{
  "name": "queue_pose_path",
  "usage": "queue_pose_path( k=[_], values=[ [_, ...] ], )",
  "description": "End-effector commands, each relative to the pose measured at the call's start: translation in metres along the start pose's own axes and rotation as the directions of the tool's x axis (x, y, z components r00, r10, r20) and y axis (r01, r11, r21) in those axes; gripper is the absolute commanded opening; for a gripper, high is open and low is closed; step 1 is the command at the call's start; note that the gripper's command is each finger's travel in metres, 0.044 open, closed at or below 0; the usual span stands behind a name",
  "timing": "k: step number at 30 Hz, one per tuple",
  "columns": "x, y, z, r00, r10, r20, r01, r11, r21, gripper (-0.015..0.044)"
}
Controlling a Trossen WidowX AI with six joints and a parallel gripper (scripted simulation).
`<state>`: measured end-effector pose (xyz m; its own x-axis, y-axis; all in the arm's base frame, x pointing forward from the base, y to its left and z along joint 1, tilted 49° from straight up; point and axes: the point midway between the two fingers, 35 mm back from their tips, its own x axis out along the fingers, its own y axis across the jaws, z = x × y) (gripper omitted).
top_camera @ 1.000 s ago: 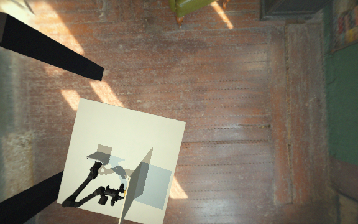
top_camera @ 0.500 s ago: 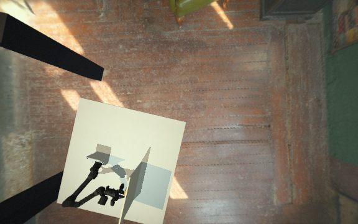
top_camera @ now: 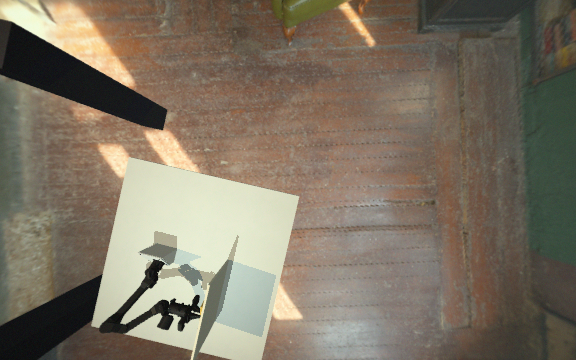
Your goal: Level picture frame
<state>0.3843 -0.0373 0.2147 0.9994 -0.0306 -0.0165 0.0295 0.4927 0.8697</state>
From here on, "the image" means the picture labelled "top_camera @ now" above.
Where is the cream wall panel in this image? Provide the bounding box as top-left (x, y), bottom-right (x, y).
top-left (191, 259), bottom-right (229, 360)

